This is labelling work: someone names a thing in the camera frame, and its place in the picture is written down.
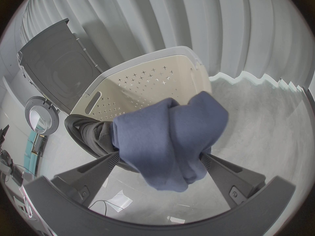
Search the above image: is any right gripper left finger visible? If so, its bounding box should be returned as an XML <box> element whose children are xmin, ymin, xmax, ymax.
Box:
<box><xmin>51</xmin><ymin>152</ymin><xmax>121</xmax><ymax>208</ymax></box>

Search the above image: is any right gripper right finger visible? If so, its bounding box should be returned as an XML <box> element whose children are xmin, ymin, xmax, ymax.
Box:
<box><xmin>200</xmin><ymin>153</ymin><xmax>266</xmax><ymax>210</ymax></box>

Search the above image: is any blue garment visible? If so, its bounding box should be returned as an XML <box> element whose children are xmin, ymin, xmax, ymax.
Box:
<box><xmin>111</xmin><ymin>90</ymin><xmax>229</xmax><ymax>193</ymax></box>

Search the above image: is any washing machine door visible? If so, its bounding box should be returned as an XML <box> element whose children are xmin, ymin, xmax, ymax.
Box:
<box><xmin>24</xmin><ymin>96</ymin><xmax>59</xmax><ymax>135</ymax></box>

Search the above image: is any cream laundry basket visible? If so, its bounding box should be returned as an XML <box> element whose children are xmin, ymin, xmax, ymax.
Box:
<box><xmin>64</xmin><ymin>46</ymin><xmax>212</xmax><ymax>173</ymax></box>

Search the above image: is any grey washing machine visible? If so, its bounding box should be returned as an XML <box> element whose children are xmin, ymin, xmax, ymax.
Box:
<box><xmin>17</xmin><ymin>19</ymin><xmax>102</xmax><ymax>115</ymax></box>

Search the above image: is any dark grey garment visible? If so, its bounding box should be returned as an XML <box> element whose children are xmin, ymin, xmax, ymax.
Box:
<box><xmin>71</xmin><ymin>121</ymin><xmax>116</xmax><ymax>158</ymax></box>

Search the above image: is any window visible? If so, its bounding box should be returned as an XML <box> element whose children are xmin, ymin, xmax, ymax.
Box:
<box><xmin>23</xmin><ymin>129</ymin><xmax>48</xmax><ymax>175</ymax></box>

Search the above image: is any white curtain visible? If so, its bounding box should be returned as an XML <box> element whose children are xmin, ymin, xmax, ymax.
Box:
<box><xmin>15</xmin><ymin>0</ymin><xmax>315</xmax><ymax>93</ymax></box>

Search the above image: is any black cable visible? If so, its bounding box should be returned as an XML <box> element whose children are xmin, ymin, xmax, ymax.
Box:
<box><xmin>89</xmin><ymin>200</ymin><xmax>108</xmax><ymax>216</ymax></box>

